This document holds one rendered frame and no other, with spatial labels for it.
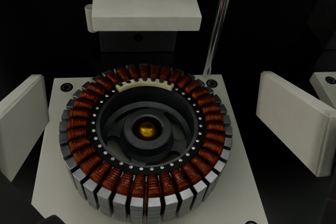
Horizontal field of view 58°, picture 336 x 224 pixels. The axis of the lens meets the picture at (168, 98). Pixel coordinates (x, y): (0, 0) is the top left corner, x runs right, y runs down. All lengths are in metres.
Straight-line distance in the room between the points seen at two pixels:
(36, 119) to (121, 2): 0.08
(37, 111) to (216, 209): 0.13
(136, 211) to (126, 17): 0.11
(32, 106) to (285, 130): 0.13
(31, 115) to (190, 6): 0.10
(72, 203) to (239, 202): 0.11
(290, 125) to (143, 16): 0.09
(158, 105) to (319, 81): 0.16
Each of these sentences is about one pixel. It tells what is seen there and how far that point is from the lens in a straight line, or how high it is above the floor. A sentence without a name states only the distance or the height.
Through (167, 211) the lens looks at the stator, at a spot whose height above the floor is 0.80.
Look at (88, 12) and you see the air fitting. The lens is 0.30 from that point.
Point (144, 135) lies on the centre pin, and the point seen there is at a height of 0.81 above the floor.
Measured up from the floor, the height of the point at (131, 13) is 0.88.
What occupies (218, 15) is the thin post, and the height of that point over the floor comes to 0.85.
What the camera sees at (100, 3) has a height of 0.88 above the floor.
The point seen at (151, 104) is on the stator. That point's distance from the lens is 0.23.
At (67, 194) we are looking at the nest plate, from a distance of 0.22.
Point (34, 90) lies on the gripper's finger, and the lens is 0.17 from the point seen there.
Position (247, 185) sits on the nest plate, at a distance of 0.23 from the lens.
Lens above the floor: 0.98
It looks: 49 degrees down
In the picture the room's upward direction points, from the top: 7 degrees clockwise
